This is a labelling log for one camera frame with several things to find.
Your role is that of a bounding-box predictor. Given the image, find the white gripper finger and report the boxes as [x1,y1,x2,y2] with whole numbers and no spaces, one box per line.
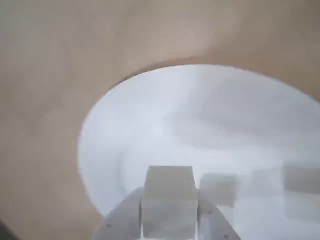
[196,191,242,240]
[91,186,145,240]

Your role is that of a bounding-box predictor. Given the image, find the white cube block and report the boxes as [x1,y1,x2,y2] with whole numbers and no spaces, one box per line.
[140,164,199,239]
[199,173,238,208]
[283,164,320,198]

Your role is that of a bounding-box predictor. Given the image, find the white round plate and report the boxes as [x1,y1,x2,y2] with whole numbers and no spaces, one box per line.
[76,64,320,240]

